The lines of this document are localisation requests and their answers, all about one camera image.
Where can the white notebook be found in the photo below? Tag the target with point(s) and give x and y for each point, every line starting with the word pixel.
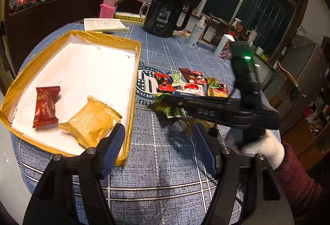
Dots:
pixel 104 25

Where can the yellow ruler box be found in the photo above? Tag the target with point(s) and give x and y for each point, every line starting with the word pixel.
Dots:
pixel 128 16

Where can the dark red sleeved forearm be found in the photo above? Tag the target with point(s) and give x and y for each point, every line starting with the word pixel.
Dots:
pixel 301 191

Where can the white red snack packet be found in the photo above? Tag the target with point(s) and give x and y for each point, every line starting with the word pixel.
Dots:
pixel 190 89

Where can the white spray bottle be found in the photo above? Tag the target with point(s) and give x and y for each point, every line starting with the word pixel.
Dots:
pixel 196 33

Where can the white red liquor bottle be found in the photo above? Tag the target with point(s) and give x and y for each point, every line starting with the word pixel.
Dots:
pixel 222 51

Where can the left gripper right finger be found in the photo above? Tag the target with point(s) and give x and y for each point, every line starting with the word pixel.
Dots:
pixel 262 194

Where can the wooden chair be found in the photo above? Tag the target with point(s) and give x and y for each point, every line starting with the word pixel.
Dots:
pixel 290 90

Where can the pink water bottle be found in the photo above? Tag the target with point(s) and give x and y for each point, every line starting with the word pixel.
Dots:
pixel 107 9

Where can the dark red snack packet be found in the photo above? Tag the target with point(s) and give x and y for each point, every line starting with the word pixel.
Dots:
pixel 45 106

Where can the green leafy snack packet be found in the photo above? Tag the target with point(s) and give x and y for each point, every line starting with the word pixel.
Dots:
pixel 168 111

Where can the golden pastry packet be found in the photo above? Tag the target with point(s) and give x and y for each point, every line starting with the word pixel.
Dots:
pixel 92 123

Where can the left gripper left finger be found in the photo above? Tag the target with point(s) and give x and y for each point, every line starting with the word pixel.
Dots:
pixel 53 200

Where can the white gloved right hand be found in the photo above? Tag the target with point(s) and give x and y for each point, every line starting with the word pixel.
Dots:
pixel 268 145

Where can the black electric kettle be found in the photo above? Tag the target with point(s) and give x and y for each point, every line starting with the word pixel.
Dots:
pixel 161 16

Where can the white green candy packet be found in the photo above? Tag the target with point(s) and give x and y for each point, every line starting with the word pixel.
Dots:
pixel 176 79

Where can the red candy packet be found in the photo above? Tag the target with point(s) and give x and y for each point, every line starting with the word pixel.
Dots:
pixel 163 82

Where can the gold cardboard tray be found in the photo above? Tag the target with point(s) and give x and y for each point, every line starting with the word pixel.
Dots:
pixel 82 64

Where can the dark red chocolate packet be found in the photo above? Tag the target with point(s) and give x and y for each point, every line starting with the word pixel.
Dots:
pixel 193 77

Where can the blue plaid tablecloth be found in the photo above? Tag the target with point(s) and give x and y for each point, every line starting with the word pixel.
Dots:
pixel 164 180

